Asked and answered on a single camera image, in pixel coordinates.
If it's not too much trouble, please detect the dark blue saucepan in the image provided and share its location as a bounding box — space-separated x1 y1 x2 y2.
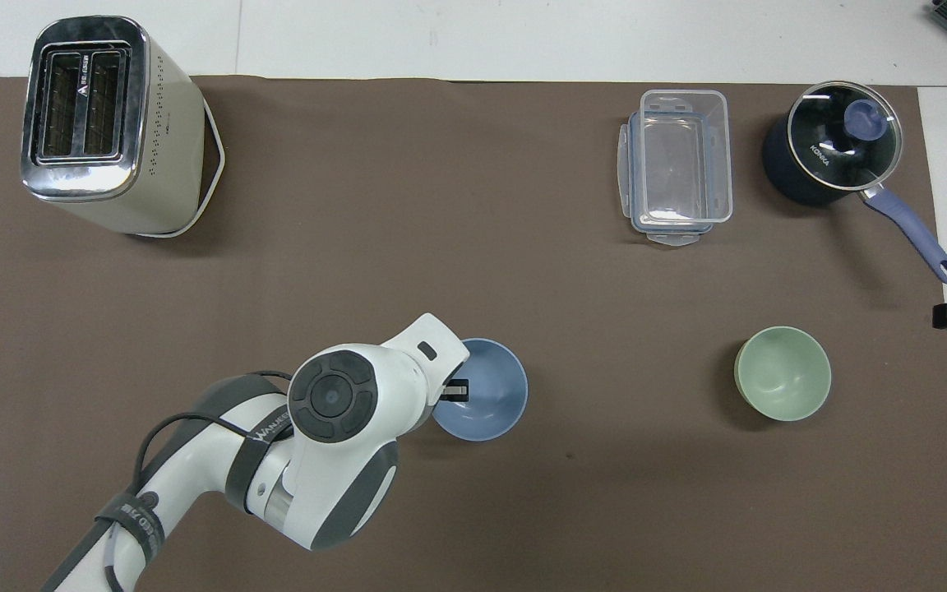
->
761 80 947 286

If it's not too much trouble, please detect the clear container lid blue seal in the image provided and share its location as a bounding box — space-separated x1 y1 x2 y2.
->
617 111 726 247

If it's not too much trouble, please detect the clear plastic food container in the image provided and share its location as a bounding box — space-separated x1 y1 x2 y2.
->
628 89 734 229

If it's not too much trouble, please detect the green bowl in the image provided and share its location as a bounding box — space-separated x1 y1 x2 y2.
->
734 326 833 423

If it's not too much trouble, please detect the black cable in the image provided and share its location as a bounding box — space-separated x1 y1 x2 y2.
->
102 370 297 592

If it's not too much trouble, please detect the blue bowl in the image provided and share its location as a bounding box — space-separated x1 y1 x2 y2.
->
431 338 529 442

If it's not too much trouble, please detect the glass pot lid blue knob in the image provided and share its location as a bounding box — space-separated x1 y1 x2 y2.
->
788 80 904 192

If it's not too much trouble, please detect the cream and chrome toaster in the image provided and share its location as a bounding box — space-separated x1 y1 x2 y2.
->
20 15 226 239

